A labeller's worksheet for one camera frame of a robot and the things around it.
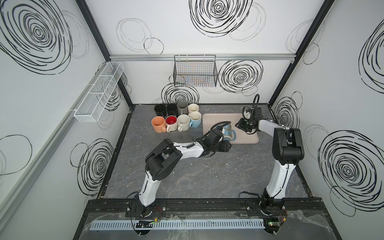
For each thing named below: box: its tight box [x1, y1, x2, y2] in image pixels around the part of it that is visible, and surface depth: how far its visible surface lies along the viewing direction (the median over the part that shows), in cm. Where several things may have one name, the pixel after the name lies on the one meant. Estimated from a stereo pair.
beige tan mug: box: [177, 114, 190, 132], surface depth 102 cm
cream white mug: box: [165, 115, 178, 133], surface depth 102 cm
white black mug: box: [154, 103, 167, 118], surface depth 107 cm
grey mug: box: [177, 101, 189, 116], surface depth 107 cm
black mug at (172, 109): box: [166, 103, 178, 116], surface depth 107 cm
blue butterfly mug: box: [222, 124, 236, 142], surface depth 96 cm
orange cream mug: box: [151, 116, 167, 133], surface depth 103 cm
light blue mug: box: [189, 111, 202, 128], surface depth 103 cm
